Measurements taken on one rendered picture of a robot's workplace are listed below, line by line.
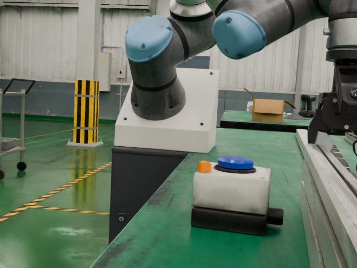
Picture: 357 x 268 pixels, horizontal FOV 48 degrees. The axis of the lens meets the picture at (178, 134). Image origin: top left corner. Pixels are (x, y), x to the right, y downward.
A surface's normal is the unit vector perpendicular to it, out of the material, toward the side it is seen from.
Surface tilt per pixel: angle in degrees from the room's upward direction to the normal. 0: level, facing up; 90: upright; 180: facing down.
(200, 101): 42
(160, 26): 48
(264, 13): 71
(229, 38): 120
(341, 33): 90
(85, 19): 90
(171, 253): 0
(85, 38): 90
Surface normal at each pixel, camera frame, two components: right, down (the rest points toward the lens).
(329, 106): -0.25, 0.09
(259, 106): -0.15, -0.29
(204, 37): 0.50, 0.52
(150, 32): -0.19, -0.61
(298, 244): 0.05, -0.99
